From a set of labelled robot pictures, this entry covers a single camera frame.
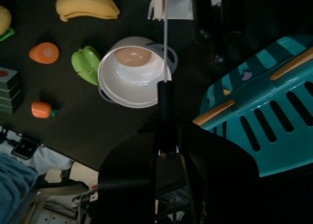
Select green toy lettuce leaf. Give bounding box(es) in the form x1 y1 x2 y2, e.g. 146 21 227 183
69 45 103 87

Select yellow toy banana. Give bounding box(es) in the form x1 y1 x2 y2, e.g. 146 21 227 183
55 0 120 23

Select teal basket orange handles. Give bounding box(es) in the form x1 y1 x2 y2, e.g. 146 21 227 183
191 34 313 178

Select white toy knife black handle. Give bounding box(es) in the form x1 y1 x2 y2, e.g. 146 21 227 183
155 0 178 158

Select orange carrot tip green stem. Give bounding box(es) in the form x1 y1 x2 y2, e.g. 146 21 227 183
30 100 59 119

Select blue cloth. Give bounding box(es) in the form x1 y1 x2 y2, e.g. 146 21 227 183
0 152 40 224

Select green box stack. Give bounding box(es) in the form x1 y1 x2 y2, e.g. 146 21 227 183
0 66 24 115

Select white toy pot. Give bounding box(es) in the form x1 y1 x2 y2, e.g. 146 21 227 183
96 36 179 110

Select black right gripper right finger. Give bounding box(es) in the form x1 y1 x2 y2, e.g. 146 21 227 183
178 124 262 224

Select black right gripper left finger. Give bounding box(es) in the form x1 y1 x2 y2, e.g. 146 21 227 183
96 126 159 224

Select black box with lens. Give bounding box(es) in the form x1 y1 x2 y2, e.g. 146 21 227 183
9 137 40 160

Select yellow green toy corn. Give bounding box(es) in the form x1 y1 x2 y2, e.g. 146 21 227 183
0 5 17 42

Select orange toy carrot slice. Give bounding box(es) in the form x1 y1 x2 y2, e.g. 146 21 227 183
28 41 61 65

